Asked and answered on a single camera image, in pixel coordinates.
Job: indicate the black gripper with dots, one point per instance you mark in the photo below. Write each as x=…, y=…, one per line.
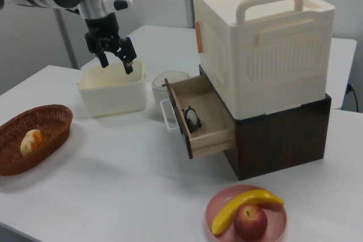
x=102, y=31

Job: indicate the white plastic bin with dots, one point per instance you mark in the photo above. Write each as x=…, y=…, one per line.
x=113, y=97

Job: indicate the cream lidded trash can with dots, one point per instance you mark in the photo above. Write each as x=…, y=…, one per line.
x=158, y=89

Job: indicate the brown wicker basket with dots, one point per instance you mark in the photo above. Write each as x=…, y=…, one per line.
x=54, y=120

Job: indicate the panda toy figure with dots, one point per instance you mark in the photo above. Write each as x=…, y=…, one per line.
x=192, y=118

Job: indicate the bread roll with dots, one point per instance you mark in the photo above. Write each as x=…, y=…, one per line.
x=29, y=144

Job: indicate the dark wood cabinet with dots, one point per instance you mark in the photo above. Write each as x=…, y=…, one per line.
x=283, y=145

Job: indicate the yellow banana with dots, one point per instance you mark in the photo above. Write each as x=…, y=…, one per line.
x=227, y=210

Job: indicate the red apple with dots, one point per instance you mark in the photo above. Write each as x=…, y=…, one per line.
x=251, y=223

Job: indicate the pink plate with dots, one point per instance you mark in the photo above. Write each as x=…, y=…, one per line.
x=275, y=225

